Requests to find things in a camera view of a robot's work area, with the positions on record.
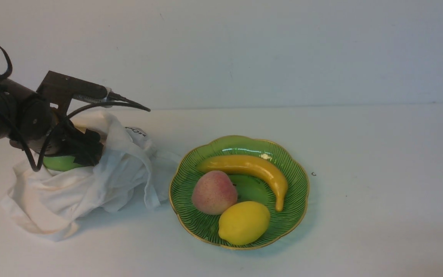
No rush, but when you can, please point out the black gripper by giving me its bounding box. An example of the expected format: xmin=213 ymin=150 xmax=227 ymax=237
xmin=9 ymin=108 xmax=103 ymax=167

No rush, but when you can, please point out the green apple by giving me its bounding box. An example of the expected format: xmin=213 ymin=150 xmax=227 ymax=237
xmin=43 ymin=156 xmax=84 ymax=172

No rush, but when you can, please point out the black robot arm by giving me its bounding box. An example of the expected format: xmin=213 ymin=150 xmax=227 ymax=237
xmin=0 ymin=71 xmax=107 ymax=171

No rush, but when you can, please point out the white cloth bag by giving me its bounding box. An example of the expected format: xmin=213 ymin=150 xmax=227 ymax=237
xmin=0 ymin=111 xmax=181 ymax=242

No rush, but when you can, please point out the pink peach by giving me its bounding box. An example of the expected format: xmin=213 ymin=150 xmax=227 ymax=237
xmin=192 ymin=170 xmax=238 ymax=215

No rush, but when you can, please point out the yellow banana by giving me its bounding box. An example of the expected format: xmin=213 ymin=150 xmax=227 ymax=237
xmin=196 ymin=155 xmax=288 ymax=212

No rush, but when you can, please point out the green leaf-shaped plate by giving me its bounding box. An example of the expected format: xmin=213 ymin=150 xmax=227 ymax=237
xmin=169 ymin=135 xmax=310 ymax=250

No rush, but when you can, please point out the yellow lemon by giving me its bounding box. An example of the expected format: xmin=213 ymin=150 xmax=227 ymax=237
xmin=218 ymin=201 xmax=271 ymax=245

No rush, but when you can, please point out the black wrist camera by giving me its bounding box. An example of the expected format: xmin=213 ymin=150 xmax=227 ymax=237
xmin=36 ymin=71 xmax=112 ymax=115

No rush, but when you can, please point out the black cable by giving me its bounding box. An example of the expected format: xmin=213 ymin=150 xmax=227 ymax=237
xmin=0 ymin=38 xmax=151 ymax=172

